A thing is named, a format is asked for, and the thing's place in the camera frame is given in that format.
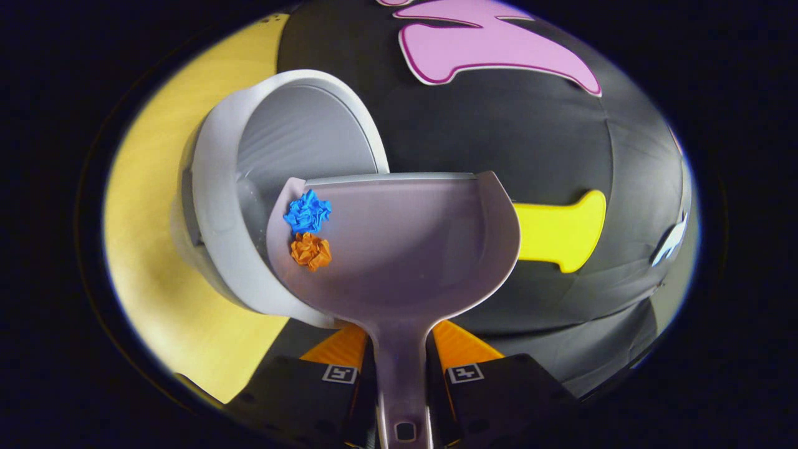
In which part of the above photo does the orange paper ball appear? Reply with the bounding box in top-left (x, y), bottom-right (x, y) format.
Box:
top-left (290, 232), bottom-right (332, 272)

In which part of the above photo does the wooden desktop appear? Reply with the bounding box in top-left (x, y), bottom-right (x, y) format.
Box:
top-left (103, 14), bottom-right (294, 406)

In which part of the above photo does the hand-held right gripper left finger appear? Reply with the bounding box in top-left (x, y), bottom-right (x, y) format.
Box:
top-left (228, 322), bottom-right (378, 449)

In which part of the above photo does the grey ribbed garbage bin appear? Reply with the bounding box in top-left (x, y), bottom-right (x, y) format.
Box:
top-left (170, 69), bottom-right (391, 330)

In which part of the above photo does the black backdrop cloth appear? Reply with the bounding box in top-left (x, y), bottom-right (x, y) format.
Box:
top-left (274, 0), bottom-right (699, 400)

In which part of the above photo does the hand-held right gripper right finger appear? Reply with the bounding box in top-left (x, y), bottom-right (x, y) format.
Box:
top-left (427, 319), bottom-right (580, 449)

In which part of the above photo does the pale purple dustpan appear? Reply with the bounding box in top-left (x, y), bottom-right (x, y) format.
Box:
top-left (266, 171), bottom-right (522, 449)

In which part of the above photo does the blue paper ball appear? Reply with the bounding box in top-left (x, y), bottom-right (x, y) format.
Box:
top-left (284, 190), bottom-right (332, 236)

